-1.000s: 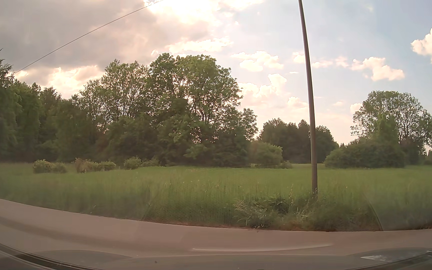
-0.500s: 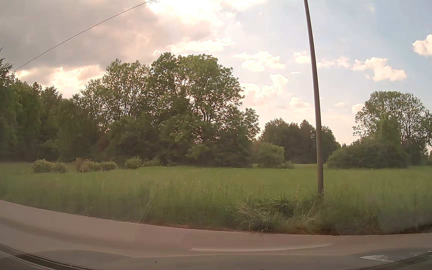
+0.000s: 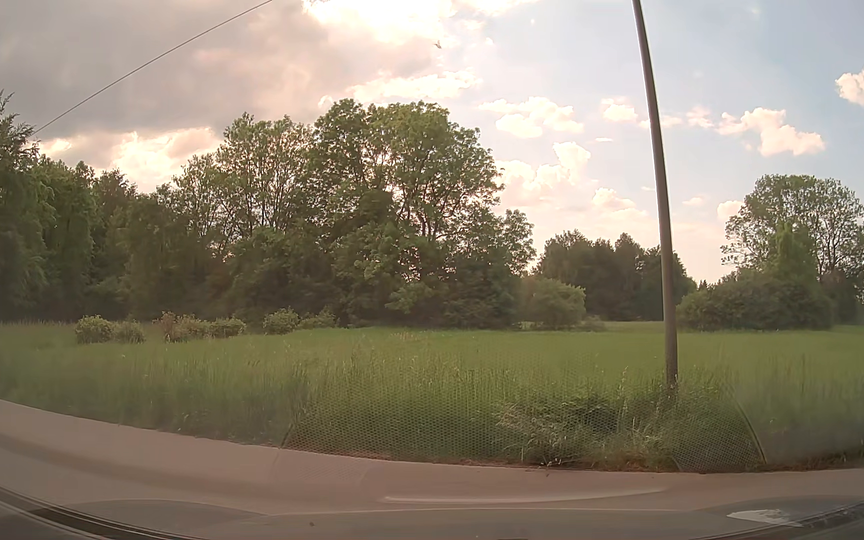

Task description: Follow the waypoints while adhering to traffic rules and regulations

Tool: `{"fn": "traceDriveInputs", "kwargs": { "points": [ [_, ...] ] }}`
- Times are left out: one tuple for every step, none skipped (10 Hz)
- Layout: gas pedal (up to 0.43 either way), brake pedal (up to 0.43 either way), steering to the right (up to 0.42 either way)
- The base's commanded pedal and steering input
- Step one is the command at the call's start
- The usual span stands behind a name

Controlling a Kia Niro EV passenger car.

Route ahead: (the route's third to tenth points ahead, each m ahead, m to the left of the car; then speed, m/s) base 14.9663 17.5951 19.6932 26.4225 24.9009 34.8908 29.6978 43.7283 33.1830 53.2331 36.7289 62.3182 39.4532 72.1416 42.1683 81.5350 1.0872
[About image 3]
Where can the tall grass field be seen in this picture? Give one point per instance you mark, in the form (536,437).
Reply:
(417,375)

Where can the round green bush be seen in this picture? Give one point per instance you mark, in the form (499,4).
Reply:
(554,304)

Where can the wood of green trees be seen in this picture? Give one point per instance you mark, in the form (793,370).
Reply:
(289,240)

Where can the row of low bushes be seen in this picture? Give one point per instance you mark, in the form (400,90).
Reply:
(192,327)

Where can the car's own bonnet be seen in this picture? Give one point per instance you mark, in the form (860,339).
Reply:
(432,525)

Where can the grey asphalt road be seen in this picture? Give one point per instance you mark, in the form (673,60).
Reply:
(177,469)

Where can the group of green trees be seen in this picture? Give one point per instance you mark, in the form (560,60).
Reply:
(792,277)

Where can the grey lamp post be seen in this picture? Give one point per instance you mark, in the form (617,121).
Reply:
(661,225)

